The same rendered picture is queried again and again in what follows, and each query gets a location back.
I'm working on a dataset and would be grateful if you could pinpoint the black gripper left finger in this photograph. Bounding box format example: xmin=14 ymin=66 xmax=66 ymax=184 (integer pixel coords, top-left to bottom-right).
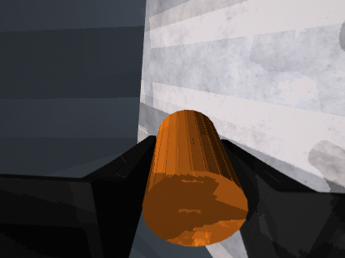
xmin=0 ymin=136 xmax=157 ymax=258

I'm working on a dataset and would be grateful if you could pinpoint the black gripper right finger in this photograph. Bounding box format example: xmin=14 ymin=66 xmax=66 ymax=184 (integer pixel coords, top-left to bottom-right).
xmin=221 ymin=139 xmax=345 ymax=258

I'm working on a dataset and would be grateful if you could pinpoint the orange knob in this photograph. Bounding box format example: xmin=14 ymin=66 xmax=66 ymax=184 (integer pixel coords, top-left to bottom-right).
xmin=142 ymin=110 xmax=248 ymax=246

